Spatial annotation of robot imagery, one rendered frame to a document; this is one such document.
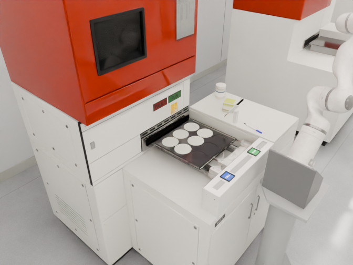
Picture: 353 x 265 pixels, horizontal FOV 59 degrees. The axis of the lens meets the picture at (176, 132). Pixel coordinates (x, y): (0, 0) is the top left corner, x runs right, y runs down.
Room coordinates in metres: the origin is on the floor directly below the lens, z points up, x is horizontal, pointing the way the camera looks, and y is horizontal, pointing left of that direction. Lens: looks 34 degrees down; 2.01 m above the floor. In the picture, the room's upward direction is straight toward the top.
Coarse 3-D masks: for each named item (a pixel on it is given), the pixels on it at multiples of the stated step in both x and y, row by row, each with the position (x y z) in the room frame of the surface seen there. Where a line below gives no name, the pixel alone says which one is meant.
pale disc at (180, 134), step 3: (180, 129) 1.65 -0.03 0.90; (174, 132) 1.62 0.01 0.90; (177, 132) 1.62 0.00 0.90; (180, 132) 1.62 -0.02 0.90; (183, 132) 1.62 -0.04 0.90; (186, 132) 1.62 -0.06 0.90; (174, 135) 1.59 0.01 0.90; (177, 135) 1.59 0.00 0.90; (180, 135) 1.59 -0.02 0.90; (183, 135) 1.59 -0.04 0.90; (186, 135) 1.59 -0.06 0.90; (180, 138) 1.56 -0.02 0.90
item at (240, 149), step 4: (240, 148) 1.48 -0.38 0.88; (244, 148) 1.48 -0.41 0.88; (232, 152) 1.44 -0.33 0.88; (236, 152) 1.44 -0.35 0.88; (240, 152) 1.44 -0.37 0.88; (228, 156) 1.41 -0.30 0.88; (232, 156) 1.41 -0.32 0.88; (236, 156) 1.41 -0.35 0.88; (228, 160) 1.37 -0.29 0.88; (232, 160) 1.37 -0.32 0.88; (220, 168) 1.30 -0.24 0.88; (208, 176) 1.26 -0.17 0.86; (212, 176) 1.24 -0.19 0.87
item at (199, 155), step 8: (192, 120) 1.76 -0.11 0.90; (176, 128) 1.67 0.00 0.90; (200, 128) 1.67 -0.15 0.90; (208, 128) 1.67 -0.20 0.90; (168, 136) 1.58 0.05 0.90; (216, 136) 1.58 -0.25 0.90; (224, 136) 1.58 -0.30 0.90; (160, 144) 1.50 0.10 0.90; (208, 144) 1.50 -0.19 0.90; (216, 144) 1.50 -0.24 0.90; (224, 144) 1.50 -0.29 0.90; (176, 152) 1.41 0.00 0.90; (192, 152) 1.42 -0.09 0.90; (200, 152) 1.42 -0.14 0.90; (208, 152) 1.42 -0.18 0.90; (216, 152) 1.41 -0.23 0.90; (192, 160) 1.35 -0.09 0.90; (200, 160) 1.35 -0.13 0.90
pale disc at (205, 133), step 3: (201, 129) 1.65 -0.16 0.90; (204, 129) 1.65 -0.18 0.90; (207, 129) 1.65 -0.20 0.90; (198, 132) 1.62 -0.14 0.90; (201, 132) 1.62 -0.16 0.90; (204, 132) 1.62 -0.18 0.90; (207, 132) 1.62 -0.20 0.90; (210, 132) 1.62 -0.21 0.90; (201, 135) 1.59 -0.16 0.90; (204, 135) 1.59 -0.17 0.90; (207, 135) 1.59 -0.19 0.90; (210, 135) 1.59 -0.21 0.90
